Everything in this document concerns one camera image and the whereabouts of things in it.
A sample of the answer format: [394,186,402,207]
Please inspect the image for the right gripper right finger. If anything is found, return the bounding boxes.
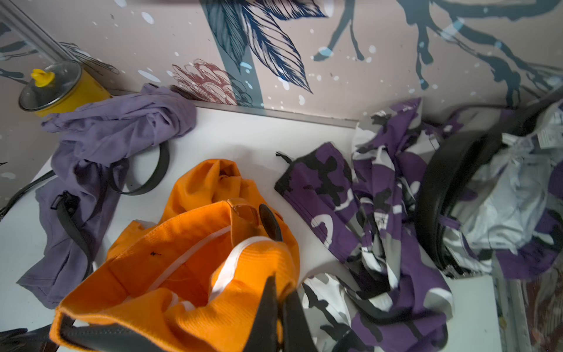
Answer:
[282,291,318,352]

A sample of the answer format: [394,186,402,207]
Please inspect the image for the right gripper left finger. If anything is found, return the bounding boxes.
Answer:
[243,276,279,352]

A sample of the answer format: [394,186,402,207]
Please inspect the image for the orange trousers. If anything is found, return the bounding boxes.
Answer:
[50,159,300,351]

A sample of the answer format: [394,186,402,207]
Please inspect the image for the purple camouflage trousers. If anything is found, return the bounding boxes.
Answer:
[275,99,562,351]

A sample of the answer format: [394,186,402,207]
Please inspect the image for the lavender purple trousers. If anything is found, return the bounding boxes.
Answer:
[18,84,196,309]

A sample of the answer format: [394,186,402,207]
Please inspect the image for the black leather belt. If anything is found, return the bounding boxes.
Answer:
[1,141,170,219]

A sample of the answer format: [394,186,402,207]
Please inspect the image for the yellow pot with lid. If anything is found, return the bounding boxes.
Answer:
[18,60,111,117]

